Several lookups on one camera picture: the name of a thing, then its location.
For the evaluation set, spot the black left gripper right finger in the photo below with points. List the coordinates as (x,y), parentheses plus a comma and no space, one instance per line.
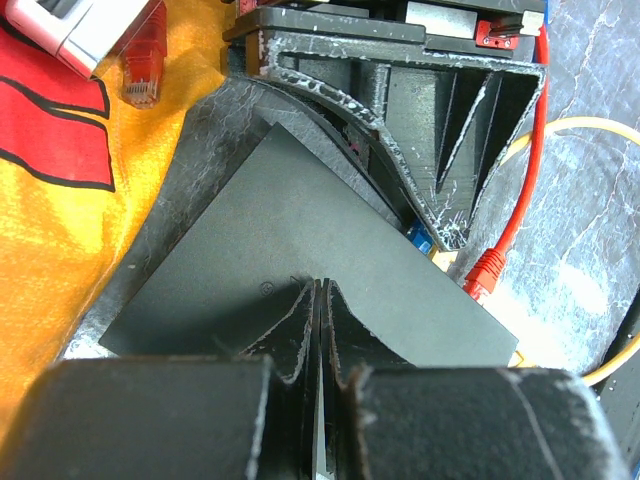
(385,418)

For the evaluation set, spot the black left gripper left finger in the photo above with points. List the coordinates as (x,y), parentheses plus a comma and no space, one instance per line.
(248,417)

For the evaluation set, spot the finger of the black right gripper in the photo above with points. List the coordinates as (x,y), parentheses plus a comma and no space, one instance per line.
(272,106)
(438,122)

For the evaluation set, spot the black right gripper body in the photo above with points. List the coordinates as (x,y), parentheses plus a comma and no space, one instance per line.
(465,27)

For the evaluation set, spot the black network switch box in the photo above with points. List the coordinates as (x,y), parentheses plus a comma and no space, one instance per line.
(283,223)

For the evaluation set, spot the yellow ethernet cable long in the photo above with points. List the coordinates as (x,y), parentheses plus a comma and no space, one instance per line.
(563,277)

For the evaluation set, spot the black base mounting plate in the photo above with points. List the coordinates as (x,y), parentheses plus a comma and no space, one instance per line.
(619,393)

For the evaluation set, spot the orange Mickey Mouse pillow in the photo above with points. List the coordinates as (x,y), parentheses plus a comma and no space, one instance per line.
(80,171)

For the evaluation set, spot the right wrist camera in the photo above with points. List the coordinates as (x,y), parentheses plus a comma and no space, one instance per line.
(85,35)

